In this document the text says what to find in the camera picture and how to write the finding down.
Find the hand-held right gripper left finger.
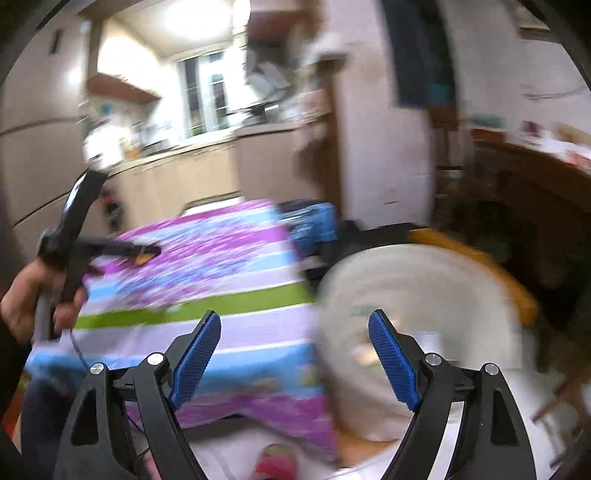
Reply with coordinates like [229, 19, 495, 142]
[54, 310, 222, 480]

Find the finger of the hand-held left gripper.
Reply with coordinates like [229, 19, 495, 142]
[81, 237, 162, 265]

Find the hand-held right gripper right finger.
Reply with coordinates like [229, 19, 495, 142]
[368, 309, 539, 480]

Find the person's left hand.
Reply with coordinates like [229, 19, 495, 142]
[0, 261, 89, 343]

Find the floral purple tablecloth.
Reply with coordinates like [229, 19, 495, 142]
[25, 199, 338, 462]

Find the beige refrigerator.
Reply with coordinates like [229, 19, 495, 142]
[0, 23, 112, 241]

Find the beige kitchen cabinet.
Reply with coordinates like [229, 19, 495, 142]
[111, 124, 333, 217]

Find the pink slipper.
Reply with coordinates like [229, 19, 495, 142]
[254, 443, 297, 480]

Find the blue plastic bag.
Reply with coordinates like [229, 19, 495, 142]
[281, 200, 340, 254]

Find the brown wooden stool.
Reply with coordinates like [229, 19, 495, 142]
[531, 364, 589, 457]

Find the kitchen window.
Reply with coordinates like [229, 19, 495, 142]
[178, 51, 232, 134]

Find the dark wooden table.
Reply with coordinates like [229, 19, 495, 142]
[462, 138, 591, 324]

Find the metal range hood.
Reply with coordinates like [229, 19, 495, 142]
[245, 46, 301, 116]

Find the black cable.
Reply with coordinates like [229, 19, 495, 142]
[68, 328, 88, 372]

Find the dark wall poster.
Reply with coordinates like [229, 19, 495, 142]
[383, 0, 458, 107]

